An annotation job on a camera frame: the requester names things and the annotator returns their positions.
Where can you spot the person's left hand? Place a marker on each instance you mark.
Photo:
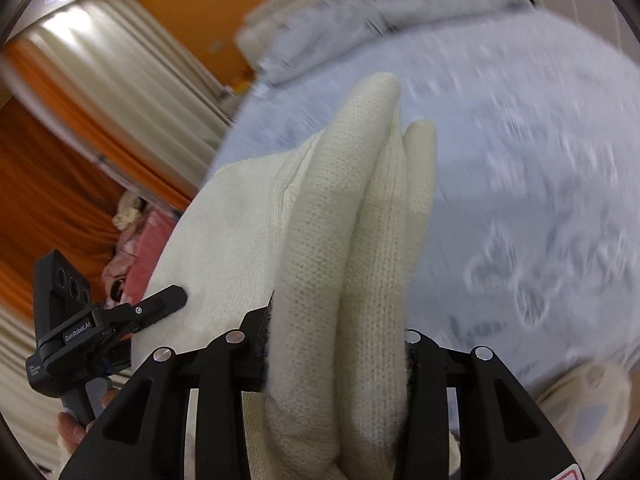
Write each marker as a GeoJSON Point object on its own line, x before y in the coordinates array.
{"type": "Point", "coordinates": [70, 427]}

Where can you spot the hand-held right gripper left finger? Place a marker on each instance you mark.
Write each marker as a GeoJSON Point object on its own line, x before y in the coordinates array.
{"type": "Point", "coordinates": [252, 335]}

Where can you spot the orange curtain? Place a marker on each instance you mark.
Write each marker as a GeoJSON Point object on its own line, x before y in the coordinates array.
{"type": "Point", "coordinates": [60, 200]}

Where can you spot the cream curtain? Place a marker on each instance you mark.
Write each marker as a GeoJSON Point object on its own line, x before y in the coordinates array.
{"type": "Point", "coordinates": [135, 75]}
{"type": "Point", "coordinates": [20, 400]}

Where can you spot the cream patterned cloth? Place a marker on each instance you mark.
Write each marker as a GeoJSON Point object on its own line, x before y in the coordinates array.
{"type": "Point", "coordinates": [585, 405]}

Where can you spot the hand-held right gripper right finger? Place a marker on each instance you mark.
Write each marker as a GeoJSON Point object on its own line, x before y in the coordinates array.
{"type": "Point", "coordinates": [422, 360]}

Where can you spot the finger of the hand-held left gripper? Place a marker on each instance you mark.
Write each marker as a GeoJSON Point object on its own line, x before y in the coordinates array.
{"type": "Point", "coordinates": [155, 302]}

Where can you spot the pink blanket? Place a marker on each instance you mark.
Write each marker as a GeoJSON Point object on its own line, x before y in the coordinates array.
{"type": "Point", "coordinates": [140, 255]}

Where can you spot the white pillows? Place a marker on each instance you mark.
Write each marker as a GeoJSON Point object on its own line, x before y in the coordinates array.
{"type": "Point", "coordinates": [280, 15]}

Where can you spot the grey blue duvet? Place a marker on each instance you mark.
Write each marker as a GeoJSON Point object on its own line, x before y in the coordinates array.
{"type": "Point", "coordinates": [390, 5]}

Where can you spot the butterfly print blue bedsheet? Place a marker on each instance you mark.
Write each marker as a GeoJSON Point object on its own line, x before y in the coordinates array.
{"type": "Point", "coordinates": [525, 185]}

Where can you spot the beige plush toy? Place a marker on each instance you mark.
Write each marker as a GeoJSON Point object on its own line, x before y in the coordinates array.
{"type": "Point", "coordinates": [129, 210]}

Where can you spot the cream knit cherry cardigan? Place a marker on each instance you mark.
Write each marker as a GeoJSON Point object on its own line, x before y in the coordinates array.
{"type": "Point", "coordinates": [310, 240]}

